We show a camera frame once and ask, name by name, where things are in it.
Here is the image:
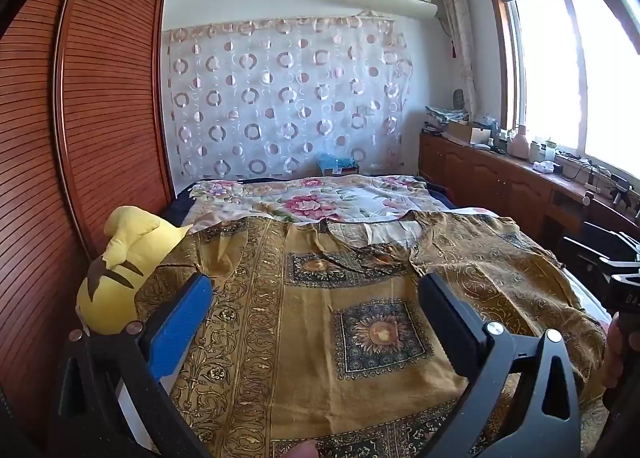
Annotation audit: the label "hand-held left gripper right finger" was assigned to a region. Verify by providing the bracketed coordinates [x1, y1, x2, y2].
[417, 273, 583, 458]

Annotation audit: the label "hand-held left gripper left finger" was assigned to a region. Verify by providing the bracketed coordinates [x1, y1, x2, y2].
[50, 273, 216, 458]

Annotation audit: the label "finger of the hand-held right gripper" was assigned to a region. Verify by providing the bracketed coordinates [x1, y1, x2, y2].
[561, 233, 640, 275]

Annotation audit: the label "gold patterned shirt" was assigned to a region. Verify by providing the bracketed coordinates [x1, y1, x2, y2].
[132, 211, 608, 458]

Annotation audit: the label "person's right hand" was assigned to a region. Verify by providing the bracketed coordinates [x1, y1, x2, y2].
[600, 315, 640, 391]

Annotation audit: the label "person's left hand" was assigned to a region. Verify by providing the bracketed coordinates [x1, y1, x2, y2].
[277, 442, 319, 458]

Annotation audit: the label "white flower print blanket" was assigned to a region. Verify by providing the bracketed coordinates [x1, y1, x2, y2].
[112, 205, 608, 441]

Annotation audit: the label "yellow plush toy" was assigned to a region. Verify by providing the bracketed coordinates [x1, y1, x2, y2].
[75, 205, 193, 336]

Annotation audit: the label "white jars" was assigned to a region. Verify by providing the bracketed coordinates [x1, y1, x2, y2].
[529, 138, 557, 162]

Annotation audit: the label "navy bedspread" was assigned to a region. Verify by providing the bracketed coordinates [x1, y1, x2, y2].
[162, 178, 463, 226]

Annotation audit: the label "pink bottle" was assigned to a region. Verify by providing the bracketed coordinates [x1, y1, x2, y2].
[507, 124, 531, 159]

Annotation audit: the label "long wooden cabinet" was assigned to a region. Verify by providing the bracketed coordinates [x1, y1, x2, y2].
[419, 131, 640, 259]

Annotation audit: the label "cardboard box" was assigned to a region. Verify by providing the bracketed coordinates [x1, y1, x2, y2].
[446, 121, 493, 145]

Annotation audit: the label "blue bag on box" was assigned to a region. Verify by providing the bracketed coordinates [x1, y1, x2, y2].
[317, 152, 360, 175]

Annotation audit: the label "wooden framed window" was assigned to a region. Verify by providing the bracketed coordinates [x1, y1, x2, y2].
[487, 0, 640, 194]

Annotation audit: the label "stack of folded cloth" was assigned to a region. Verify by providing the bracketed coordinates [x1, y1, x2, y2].
[425, 105, 471, 126]

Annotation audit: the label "circle patterned sheer curtain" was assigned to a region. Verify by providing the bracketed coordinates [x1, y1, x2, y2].
[162, 13, 416, 184]

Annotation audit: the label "pale tied window curtain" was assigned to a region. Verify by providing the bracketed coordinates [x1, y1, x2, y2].
[439, 0, 478, 114]

